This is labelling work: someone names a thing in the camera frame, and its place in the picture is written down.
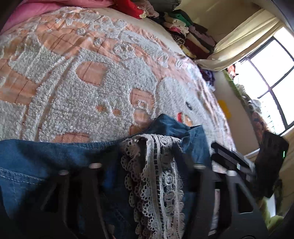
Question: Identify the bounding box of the mauve fluffy garment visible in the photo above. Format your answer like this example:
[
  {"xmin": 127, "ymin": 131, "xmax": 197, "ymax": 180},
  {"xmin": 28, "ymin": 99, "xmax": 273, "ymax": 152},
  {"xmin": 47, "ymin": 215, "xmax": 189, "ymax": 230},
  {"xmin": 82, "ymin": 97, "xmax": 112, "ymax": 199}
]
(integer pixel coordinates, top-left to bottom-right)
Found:
[{"xmin": 138, "ymin": 0, "xmax": 159, "ymax": 18}]

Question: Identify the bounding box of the grey headboard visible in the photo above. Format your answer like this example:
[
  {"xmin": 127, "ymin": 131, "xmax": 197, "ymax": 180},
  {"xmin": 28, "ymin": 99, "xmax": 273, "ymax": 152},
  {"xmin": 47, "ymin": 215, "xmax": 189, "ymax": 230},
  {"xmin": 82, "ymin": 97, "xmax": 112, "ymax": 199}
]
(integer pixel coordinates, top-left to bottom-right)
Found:
[{"xmin": 158, "ymin": 0, "xmax": 182, "ymax": 8}]

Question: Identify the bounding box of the green windowsill mat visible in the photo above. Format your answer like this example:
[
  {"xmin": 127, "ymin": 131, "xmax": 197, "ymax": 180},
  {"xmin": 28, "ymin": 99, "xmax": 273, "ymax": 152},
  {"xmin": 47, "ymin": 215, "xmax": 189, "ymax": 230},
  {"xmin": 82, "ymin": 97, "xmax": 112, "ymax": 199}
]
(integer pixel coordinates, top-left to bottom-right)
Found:
[{"xmin": 223, "ymin": 69, "xmax": 253, "ymax": 105}]

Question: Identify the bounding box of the blue denim pants lace trim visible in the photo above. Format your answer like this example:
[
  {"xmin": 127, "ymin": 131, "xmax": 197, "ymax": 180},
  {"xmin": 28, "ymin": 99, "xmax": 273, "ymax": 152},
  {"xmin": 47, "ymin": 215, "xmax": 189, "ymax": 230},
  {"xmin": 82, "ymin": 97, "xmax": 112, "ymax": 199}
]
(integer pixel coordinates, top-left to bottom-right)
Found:
[{"xmin": 0, "ymin": 114, "xmax": 221, "ymax": 239}]

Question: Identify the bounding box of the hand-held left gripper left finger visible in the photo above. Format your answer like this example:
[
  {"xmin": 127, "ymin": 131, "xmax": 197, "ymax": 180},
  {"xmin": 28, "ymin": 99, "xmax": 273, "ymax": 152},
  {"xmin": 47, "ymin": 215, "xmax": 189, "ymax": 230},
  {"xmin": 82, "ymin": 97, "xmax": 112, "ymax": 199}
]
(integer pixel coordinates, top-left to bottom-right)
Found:
[{"xmin": 34, "ymin": 162, "xmax": 111, "ymax": 239}]

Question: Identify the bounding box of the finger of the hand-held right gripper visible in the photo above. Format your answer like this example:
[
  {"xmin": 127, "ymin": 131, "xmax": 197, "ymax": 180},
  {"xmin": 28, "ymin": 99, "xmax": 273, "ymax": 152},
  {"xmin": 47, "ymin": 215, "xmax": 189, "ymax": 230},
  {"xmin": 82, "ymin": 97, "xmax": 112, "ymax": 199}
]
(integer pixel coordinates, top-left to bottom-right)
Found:
[
  {"xmin": 211, "ymin": 142, "xmax": 255, "ymax": 169},
  {"xmin": 211, "ymin": 154, "xmax": 254, "ymax": 178}
]

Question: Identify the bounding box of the peach white tufted blanket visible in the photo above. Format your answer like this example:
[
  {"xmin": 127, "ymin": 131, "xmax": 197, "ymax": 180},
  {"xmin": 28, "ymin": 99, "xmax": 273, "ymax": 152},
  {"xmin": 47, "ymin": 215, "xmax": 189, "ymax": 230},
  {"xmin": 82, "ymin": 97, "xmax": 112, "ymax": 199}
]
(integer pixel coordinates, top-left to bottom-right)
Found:
[{"xmin": 0, "ymin": 6, "xmax": 237, "ymax": 157}]

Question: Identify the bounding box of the purple clothes heap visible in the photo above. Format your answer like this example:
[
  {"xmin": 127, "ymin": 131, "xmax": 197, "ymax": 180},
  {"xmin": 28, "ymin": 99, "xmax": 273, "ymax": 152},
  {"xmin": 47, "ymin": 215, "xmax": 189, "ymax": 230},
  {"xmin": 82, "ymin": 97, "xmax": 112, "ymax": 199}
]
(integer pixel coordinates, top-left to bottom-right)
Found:
[{"xmin": 199, "ymin": 67, "xmax": 216, "ymax": 91}]

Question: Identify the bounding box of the cream curtain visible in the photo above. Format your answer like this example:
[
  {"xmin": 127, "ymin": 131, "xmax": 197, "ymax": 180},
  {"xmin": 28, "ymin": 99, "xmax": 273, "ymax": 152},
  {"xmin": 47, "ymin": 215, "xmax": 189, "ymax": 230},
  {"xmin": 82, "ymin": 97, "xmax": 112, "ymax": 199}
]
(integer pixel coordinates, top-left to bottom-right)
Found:
[{"xmin": 195, "ymin": 9, "xmax": 285, "ymax": 72}]

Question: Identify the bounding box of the red garment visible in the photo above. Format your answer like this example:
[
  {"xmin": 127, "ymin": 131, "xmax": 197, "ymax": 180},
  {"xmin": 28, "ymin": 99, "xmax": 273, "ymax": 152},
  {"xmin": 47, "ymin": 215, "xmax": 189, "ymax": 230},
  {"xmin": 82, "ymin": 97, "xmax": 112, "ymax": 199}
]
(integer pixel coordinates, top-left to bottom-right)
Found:
[{"xmin": 123, "ymin": 0, "xmax": 147, "ymax": 20}]

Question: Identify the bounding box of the window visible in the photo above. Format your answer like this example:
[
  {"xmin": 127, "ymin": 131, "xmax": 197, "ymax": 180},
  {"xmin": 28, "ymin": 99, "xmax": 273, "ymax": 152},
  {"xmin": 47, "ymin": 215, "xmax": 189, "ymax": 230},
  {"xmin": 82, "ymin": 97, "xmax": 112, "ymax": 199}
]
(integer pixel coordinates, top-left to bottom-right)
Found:
[{"xmin": 230, "ymin": 28, "xmax": 294, "ymax": 136}]

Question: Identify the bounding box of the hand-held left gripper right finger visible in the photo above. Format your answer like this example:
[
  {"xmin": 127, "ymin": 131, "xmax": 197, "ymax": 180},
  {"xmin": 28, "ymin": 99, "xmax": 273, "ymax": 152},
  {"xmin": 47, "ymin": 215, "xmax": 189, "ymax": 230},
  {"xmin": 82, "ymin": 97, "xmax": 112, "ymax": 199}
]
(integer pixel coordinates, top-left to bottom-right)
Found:
[{"xmin": 176, "ymin": 144, "xmax": 270, "ymax": 239}]

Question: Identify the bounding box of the pile of folded clothes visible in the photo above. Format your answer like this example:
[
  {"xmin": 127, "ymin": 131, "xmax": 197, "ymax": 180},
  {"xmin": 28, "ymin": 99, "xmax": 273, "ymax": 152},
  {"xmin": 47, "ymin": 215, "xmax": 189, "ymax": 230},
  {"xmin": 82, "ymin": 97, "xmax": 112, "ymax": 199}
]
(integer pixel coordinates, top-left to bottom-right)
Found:
[{"xmin": 149, "ymin": 9, "xmax": 217, "ymax": 60}]

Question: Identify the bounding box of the green cloth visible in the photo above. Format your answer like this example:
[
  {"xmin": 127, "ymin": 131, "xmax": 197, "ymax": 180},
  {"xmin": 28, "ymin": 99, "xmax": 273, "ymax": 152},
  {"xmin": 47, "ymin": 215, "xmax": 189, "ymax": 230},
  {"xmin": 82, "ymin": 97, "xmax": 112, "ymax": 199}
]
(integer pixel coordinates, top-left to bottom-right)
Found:
[{"xmin": 259, "ymin": 198, "xmax": 285, "ymax": 230}]

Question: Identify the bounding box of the pink duvet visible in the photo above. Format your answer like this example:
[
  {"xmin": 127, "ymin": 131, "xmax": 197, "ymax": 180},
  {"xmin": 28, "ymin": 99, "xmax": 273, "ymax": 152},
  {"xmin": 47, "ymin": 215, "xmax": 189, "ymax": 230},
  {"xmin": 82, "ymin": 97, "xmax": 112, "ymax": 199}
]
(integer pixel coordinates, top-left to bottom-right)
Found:
[{"xmin": 0, "ymin": 0, "xmax": 115, "ymax": 35}]

